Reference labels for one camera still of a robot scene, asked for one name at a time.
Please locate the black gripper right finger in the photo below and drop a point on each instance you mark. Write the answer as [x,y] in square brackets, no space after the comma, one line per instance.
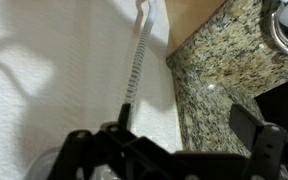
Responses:
[270,150]

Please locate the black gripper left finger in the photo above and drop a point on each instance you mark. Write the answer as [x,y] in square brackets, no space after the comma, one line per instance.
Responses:
[94,156]

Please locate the granite topped kitchen counter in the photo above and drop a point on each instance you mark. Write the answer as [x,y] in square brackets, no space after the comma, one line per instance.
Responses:
[224,50]

